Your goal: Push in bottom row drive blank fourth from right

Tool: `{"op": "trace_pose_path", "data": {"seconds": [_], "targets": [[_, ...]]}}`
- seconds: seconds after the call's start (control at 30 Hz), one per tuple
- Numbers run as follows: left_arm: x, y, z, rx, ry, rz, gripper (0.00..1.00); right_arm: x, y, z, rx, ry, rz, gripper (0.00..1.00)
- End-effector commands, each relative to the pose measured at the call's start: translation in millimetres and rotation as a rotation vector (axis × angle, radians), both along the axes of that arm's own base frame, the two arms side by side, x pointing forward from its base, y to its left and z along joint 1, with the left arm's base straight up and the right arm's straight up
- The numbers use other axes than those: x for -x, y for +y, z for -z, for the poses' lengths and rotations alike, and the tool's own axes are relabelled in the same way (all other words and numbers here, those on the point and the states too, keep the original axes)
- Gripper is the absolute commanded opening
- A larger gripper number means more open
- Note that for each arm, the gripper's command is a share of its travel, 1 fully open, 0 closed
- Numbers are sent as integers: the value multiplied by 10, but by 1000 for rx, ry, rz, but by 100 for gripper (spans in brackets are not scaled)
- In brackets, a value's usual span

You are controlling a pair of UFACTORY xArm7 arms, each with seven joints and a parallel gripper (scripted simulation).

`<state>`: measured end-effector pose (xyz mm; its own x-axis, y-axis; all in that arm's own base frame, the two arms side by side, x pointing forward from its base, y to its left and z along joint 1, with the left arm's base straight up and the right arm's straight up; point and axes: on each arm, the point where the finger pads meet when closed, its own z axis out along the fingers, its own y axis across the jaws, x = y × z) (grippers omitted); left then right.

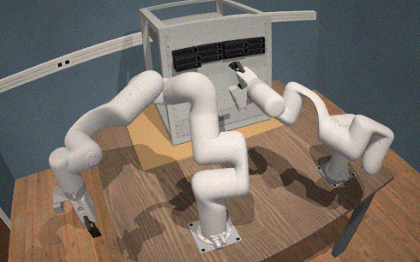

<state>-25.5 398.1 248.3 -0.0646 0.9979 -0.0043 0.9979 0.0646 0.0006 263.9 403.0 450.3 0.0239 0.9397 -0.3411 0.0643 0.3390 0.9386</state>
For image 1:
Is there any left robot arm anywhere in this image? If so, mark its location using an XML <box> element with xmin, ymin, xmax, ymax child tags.
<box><xmin>49</xmin><ymin>70</ymin><xmax>249</xmax><ymax>248</ymax></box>

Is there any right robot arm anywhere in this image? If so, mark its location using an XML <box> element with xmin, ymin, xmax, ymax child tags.
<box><xmin>228</xmin><ymin>80</ymin><xmax>394</xmax><ymax>181</ymax></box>

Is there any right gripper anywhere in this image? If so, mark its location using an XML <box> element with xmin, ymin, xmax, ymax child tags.
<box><xmin>229</xmin><ymin>61</ymin><xmax>259</xmax><ymax>89</ymax></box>

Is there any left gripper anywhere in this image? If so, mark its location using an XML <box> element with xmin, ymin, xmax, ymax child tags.
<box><xmin>70</xmin><ymin>191</ymin><xmax>101</xmax><ymax>238</ymax></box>

